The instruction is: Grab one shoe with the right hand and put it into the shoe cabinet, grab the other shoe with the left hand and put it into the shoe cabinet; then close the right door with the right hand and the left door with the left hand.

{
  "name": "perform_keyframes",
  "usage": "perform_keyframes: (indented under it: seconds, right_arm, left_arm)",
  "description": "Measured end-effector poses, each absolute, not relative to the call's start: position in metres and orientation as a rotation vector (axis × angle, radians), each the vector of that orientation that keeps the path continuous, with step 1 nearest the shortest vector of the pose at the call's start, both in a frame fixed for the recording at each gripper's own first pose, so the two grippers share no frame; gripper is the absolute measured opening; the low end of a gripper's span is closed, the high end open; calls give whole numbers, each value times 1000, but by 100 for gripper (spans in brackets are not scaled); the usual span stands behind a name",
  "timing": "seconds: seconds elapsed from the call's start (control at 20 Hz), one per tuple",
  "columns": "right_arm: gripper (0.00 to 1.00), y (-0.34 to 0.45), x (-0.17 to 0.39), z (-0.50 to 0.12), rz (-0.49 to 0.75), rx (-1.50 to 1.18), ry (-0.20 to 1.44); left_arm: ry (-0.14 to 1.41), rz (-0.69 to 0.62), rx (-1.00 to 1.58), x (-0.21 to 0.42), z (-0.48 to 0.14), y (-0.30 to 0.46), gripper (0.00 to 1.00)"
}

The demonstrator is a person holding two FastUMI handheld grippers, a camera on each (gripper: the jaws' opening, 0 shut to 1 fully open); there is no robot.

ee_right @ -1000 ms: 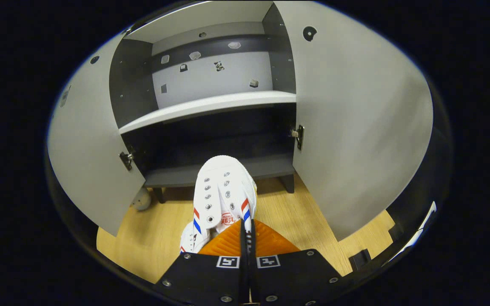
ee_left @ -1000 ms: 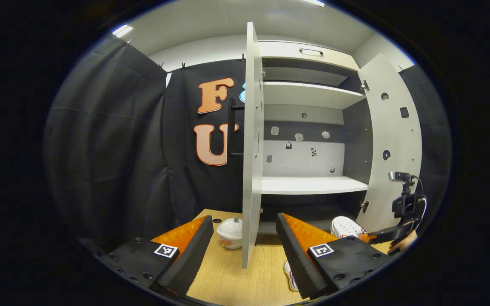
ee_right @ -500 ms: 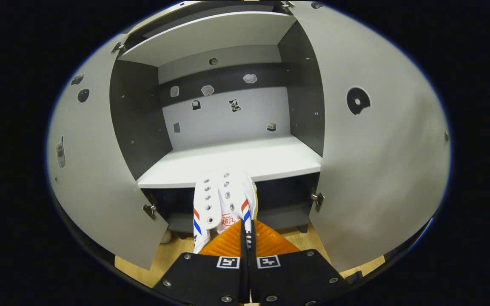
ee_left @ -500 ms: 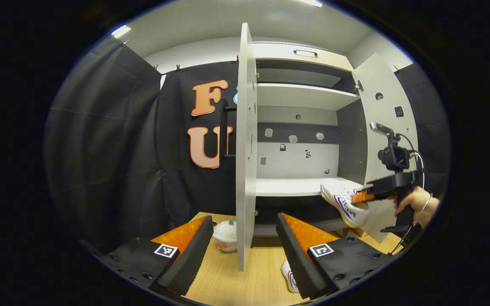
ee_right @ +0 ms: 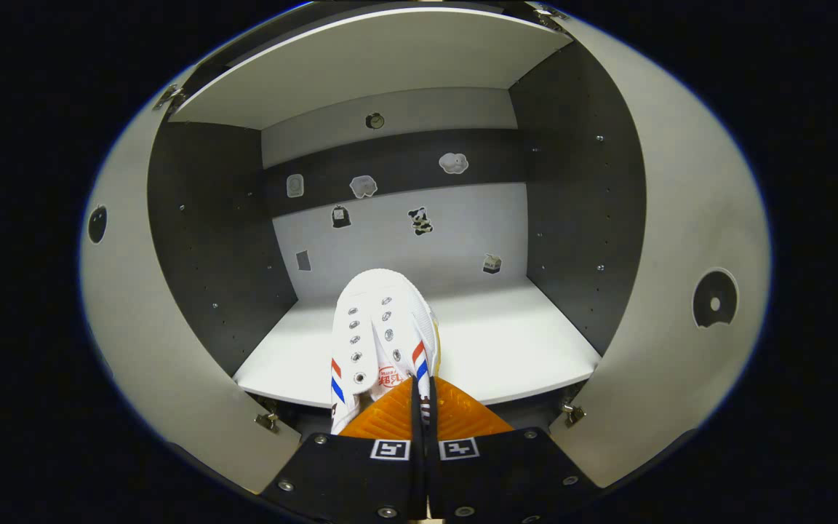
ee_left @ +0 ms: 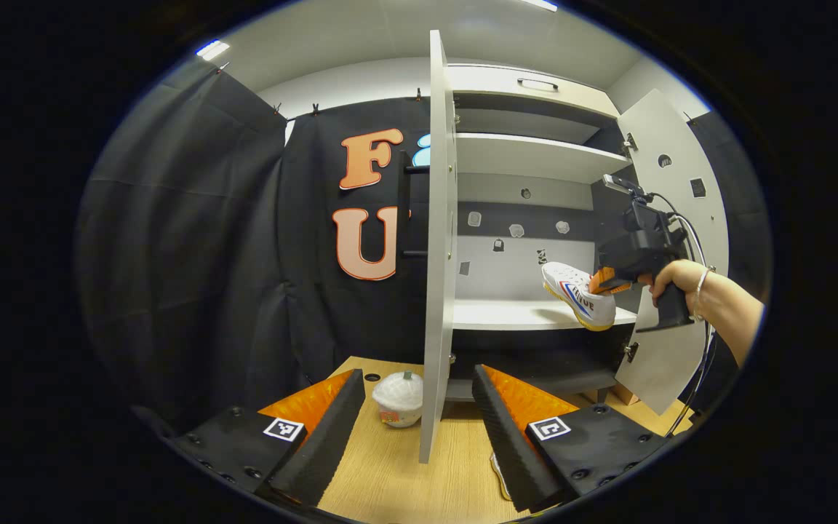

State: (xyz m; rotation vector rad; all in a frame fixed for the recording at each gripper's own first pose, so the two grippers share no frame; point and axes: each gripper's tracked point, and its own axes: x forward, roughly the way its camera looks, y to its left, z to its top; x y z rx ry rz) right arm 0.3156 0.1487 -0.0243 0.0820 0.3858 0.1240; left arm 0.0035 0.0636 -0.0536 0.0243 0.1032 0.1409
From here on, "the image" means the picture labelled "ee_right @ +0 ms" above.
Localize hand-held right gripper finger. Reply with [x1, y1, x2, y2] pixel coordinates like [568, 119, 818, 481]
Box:
[260, 376, 426, 521]
[426, 376, 602, 523]

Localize white striped shoe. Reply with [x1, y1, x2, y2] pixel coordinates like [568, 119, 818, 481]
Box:
[330, 268, 442, 436]

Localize white shoe cabinet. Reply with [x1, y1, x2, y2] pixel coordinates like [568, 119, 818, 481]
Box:
[146, 0, 647, 437]

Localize white shoe cabinet door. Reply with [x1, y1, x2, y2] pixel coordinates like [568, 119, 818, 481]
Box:
[535, 7, 773, 490]
[79, 65, 302, 494]

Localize white cabinet shelf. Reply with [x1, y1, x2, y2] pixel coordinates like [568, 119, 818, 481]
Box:
[234, 278, 602, 408]
[169, 7, 574, 132]

